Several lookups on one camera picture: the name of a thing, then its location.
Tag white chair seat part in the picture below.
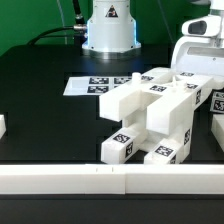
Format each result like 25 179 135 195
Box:
119 72 193 164

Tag white part at left edge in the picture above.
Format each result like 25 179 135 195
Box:
0 115 6 139

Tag white tagged cube block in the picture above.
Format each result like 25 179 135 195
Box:
210 92 224 113

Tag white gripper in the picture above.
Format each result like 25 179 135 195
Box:
171 14 224 85

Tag white front rail fixture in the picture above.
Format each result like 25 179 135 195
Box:
0 164 224 194

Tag white part at edge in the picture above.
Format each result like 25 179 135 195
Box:
0 115 6 139
211 114 224 152

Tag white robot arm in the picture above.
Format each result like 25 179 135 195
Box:
82 0 224 88

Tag white chair back frame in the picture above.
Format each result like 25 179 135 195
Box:
99 68 214 135

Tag white sheet with four tags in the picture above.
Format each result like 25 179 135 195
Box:
63 76 131 96

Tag white part at right edge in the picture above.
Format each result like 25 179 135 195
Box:
211 114 224 152

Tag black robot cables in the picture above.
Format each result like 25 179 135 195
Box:
26 0 88 47

